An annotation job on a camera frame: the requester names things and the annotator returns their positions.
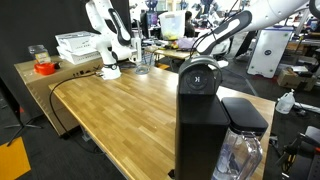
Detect person seated in background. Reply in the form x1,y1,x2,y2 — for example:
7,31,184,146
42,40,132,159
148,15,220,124
184,11,195,37

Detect black Keurig coffee machine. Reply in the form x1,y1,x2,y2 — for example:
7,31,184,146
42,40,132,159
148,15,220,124
174,55,230,180

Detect cardboard box cabinet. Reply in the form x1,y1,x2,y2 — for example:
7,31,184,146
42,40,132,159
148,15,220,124
15,56,102,136

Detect black power cable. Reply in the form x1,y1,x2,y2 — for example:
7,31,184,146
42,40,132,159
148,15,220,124
48,71,101,141

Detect background wooden table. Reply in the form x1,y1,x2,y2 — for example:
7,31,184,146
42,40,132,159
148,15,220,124
154,49,190,60

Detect white plastic jug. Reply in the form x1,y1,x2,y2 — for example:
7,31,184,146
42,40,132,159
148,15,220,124
275,90,295,114

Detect clear water tank black lid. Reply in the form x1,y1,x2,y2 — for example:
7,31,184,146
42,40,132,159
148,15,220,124
211,97,268,180

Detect large clear plastic bin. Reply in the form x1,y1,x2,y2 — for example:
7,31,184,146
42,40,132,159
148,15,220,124
159,11,185,40

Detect purple cloth pile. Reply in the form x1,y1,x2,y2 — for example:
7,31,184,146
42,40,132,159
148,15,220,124
176,37,198,49

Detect stacked white boxes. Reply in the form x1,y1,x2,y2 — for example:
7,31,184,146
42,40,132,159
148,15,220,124
55,31,100,65

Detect white board panel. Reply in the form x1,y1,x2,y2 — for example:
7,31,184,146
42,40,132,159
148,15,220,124
247,26,294,78

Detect cardboard box on floor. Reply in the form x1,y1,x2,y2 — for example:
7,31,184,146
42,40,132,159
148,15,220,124
277,68,317,91

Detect clear plastic container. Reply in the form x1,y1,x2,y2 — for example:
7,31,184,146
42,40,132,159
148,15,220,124
28,44,51,64

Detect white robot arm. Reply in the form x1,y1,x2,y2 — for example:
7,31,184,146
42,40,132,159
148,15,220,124
85,0,140,80

